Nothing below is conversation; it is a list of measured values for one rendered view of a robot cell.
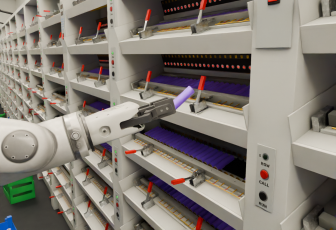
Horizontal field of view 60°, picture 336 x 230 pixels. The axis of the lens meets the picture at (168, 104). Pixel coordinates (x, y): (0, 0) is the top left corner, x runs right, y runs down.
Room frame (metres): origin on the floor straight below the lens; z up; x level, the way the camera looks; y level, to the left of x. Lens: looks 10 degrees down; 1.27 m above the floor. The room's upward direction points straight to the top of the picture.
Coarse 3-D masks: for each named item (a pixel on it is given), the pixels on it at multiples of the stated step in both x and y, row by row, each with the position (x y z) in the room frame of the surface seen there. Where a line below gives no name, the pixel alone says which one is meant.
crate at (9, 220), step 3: (9, 216) 1.32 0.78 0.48; (9, 219) 1.32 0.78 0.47; (3, 222) 1.31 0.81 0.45; (6, 222) 1.32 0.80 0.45; (9, 222) 1.31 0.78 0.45; (12, 222) 1.31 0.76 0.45; (0, 225) 1.30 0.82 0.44; (3, 225) 1.31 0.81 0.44; (6, 225) 1.32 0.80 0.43; (9, 225) 1.31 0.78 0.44; (12, 225) 1.30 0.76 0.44; (0, 228) 1.30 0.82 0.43; (3, 228) 1.31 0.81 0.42; (6, 228) 1.32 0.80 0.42; (12, 228) 1.31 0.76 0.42; (15, 228) 1.26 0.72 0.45
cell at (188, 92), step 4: (188, 88) 0.59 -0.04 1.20; (184, 92) 0.59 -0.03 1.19; (188, 92) 0.59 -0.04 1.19; (192, 92) 0.59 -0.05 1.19; (180, 96) 0.58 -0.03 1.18; (184, 96) 0.58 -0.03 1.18; (188, 96) 0.59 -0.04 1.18; (176, 100) 0.58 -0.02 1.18; (180, 100) 0.58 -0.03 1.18; (184, 100) 0.58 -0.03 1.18; (176, 104) 0.57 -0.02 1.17; (180, 104) 0.58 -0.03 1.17; (176, 108) 0.58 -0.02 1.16
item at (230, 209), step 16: (144, 128) 1.11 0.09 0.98; (128, 144) 1.04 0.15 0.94; (144, 160) 0.91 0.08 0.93; (160, 160) 0.87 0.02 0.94; (160, 176) 0.84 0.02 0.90; (176, 176) 0.76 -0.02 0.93; (192, 192) 0.70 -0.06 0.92; (208, 192) 0.66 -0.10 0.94; (224, 192) 0.65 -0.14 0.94; (208, 208) 0.66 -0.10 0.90; (224, 208) 0.60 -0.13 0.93; (240, 208) 0.55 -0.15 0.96; (240, 224) 0.56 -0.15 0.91
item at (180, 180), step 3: (186, 177) 0.70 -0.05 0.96; (189, 177) 0.70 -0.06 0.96; (192, 177) 0.70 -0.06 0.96; (171, 180) 0.67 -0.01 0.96; (174, 180) 0.68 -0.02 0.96; (177, 180) 0.68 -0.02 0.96; (180, 180) 0.68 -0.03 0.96; (183, 180) 0.68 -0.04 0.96; (186, 180) 0.69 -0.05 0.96; (171, 183) 0.67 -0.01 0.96; (174, 183) 0.67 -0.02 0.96; (177, 183) 0.67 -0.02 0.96
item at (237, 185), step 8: (136, 136) 1.05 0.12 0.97; (144, 136) 1.02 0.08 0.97; (160, 144) 0.93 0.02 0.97; (168, 152) 0.87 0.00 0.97; (176, 152) 0.85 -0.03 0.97; (184, 160) 0.80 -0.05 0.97; (192, 160) 0.78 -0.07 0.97; (184, 168) 0.78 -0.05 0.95; (200, 168) 0.74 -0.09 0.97; (208, 168) 0.72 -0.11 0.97; (216, 176) 0.69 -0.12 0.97; (224, 176) 0.67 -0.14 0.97; (224, 184) 0.67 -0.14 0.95; (232, 184) 0.64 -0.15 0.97; (240, 184) 0.63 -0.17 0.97; (232, 192) 0.63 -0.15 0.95; (240, 192) 0.63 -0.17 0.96
